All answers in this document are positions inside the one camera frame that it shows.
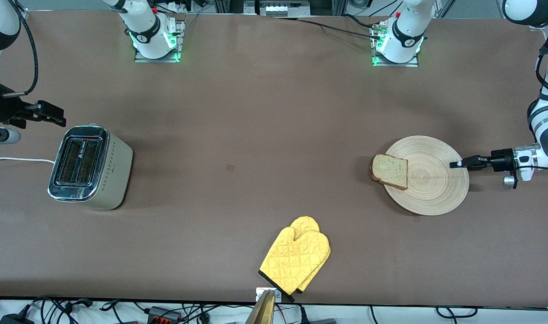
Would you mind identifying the round wooden plate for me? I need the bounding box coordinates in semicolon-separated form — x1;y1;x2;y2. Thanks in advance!
382;135;470;216

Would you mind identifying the brown bread slice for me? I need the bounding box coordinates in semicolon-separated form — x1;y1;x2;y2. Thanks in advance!
371;153;409;191

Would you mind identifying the silver two-slot toaster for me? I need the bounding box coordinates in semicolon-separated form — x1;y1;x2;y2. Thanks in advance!
47;123;134;211

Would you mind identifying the yellow quilted oven mitt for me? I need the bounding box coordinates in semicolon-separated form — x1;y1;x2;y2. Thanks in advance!
259;226;331;302
292;216;331;293

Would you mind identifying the black box with red connectors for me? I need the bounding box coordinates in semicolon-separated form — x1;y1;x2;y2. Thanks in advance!
148;306;182;323

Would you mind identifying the white power strip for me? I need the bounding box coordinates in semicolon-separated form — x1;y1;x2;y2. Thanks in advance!
257;1;298;17

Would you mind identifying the gold metal stand bar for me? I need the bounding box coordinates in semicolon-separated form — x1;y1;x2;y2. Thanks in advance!
245;289;276;324

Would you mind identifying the white toaster power cord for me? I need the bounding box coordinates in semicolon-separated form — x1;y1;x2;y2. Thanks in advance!
0;157;56;164

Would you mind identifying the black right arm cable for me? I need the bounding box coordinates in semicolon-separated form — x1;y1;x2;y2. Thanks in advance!
9;0;40;95

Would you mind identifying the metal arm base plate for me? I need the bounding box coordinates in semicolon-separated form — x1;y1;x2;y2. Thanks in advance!
134;20;185;63
371;22;420;68

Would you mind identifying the long black table cable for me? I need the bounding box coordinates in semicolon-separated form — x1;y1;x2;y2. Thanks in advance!
274;17;382;40

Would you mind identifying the silver stand clamp bracket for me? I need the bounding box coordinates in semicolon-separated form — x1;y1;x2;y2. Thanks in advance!
256;288;282;302

